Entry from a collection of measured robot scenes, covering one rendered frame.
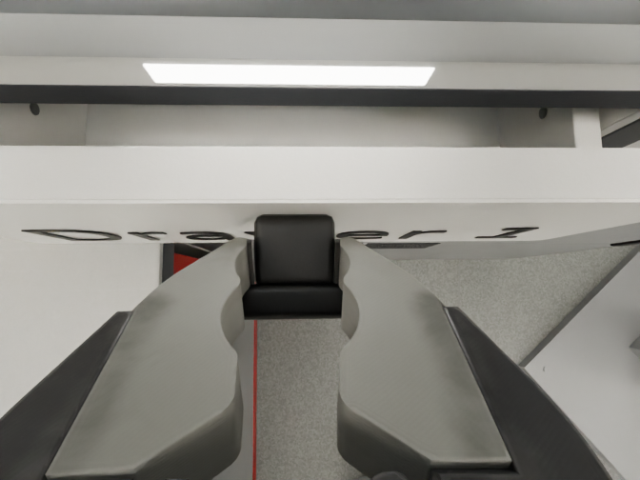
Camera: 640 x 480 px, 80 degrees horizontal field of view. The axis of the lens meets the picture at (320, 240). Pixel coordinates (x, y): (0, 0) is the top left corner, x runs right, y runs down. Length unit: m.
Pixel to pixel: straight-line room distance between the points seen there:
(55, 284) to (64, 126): 0.13
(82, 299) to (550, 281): 1.13
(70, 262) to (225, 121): 0.16
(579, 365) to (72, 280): 1.16
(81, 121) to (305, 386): 0.92
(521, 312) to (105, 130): 1.10
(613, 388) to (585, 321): 0.18
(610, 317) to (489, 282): 0.32
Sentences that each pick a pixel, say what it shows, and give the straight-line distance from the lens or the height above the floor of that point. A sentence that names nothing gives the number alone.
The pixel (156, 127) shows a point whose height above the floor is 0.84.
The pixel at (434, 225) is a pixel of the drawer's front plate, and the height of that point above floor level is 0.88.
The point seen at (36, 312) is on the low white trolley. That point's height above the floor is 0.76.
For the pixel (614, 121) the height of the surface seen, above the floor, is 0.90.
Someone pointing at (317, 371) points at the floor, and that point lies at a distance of 1.07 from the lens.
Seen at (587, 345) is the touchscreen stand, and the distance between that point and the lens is 1.26.
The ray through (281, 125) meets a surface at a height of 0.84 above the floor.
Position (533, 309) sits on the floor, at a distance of 1.22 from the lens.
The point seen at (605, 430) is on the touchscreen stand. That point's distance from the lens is 1.33.
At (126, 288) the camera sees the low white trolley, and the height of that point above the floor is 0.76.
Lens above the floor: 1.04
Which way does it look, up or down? 83 degrees down
